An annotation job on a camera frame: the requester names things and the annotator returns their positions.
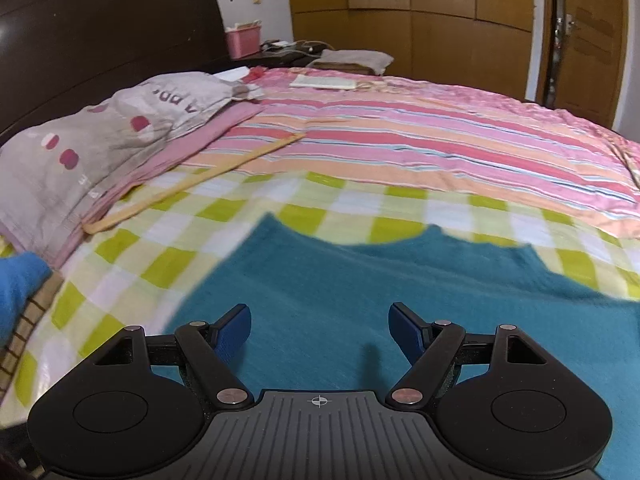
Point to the white paper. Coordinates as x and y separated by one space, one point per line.
232 75

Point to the pink striped blanket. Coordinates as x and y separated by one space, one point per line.
400 150

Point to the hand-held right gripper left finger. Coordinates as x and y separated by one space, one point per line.
232 330

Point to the pink basket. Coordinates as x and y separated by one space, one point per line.
243 41

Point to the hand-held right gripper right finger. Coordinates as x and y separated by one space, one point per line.
405 327

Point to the grey printed pillow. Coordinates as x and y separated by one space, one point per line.
100 160

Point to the wooden wardrobe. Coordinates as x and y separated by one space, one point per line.
410 10

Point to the teal sweater with white flowers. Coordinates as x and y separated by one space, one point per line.
320 280

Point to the brown checked cloth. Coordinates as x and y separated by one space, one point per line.
35 320

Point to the dark nightstand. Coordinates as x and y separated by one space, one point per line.
280 60

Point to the long wooden stick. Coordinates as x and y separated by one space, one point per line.
200 176

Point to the blue cloth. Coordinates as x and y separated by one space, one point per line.
20 290

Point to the wooden door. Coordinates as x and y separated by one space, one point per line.
590 45

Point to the green checked bed sheet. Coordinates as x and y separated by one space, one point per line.
200 220

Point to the pink pillow cloth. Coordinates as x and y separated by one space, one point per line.
220 125

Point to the white book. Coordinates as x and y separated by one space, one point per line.
324 82

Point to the dark wooden headboard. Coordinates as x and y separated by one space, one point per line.
100 35

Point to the folded grey cloth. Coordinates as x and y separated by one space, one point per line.
352 60

